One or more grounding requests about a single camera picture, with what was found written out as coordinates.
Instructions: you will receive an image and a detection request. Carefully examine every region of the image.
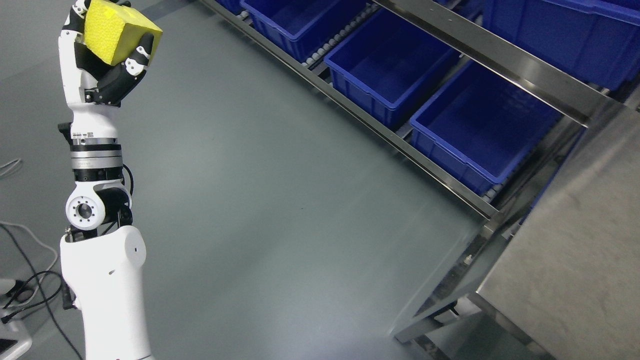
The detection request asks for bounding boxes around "stainless steel table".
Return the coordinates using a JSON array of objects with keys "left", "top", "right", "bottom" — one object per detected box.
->
[{"left": 391, "top": 95, "right": 639, "bottom": 360}]

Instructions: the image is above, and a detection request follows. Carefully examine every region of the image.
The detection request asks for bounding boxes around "blue plastic bin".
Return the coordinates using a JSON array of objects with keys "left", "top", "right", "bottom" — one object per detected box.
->
[
  {"left": 483, "top": 0, "right": 640, "bottom": 91},
  {"left": 410, "top": 61, "right": 562, "bottom": 196},
  {"left": 324, "top": 9, "right": 460, "bottom": 131},
  {"left": 240, "top": 0, "right": 368, "bottom": 63}
]

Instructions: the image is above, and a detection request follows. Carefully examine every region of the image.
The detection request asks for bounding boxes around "steel shelf rack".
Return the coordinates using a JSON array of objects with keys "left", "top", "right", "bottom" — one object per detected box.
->
[{"left": 203, "top": 0, "right": 639, "bottom": 222}]

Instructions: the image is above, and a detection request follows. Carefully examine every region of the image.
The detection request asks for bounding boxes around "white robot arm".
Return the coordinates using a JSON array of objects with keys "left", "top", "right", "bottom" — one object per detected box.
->
[{"left": 57, "top": 0, "right": 154, "bottom": 360}]

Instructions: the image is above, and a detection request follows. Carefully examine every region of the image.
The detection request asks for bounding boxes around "yellow foam block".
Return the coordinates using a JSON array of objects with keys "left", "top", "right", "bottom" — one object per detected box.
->
[{"left": 83, "top": 0, "right": 163, "bottom": 66}]

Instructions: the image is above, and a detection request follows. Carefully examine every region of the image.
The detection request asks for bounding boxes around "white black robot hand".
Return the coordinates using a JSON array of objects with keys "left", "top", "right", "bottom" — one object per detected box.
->
[{"left": 58, "top": 0, "right": 154, "bottom": 109}]

